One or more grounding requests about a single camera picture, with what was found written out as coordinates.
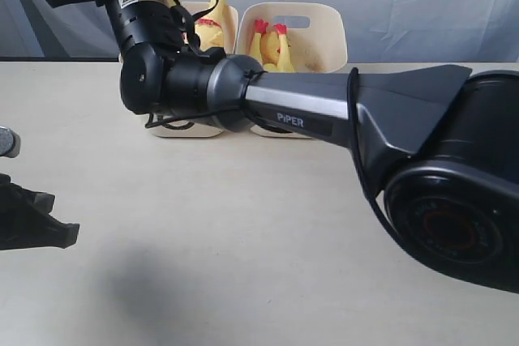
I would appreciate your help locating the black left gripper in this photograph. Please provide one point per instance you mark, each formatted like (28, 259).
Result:
(26, 220)

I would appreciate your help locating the yellow rubber chicken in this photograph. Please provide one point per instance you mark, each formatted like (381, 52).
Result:
(212, 29)

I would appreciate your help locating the headless yellow chicken body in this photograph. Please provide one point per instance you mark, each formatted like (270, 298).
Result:
(271, 47)

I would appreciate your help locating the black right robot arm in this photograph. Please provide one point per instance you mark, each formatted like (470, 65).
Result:
(435, 149)

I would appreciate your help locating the cream bin marked circle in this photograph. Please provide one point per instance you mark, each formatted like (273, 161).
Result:
(229, 24)

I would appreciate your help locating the cream bin marked cross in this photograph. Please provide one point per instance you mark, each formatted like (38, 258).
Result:
(324, 46)

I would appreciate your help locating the white backdrop curtain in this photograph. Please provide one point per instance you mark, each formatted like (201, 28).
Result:
(376, 30)

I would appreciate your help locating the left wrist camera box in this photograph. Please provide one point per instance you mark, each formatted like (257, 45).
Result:
(9, 143)

